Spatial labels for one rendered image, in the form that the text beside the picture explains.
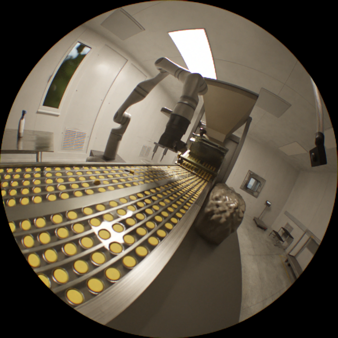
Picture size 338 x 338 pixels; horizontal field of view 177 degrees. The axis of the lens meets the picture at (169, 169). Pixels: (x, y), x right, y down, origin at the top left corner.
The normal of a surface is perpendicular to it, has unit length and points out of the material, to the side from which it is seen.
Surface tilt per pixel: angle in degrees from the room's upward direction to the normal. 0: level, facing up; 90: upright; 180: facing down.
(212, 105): 118
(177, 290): 0
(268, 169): 90
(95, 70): 90
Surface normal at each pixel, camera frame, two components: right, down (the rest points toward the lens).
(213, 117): -0.58, 0.43
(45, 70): 0.80, 0.46
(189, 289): 0.40, -0.89
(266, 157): -0.44, 0.02
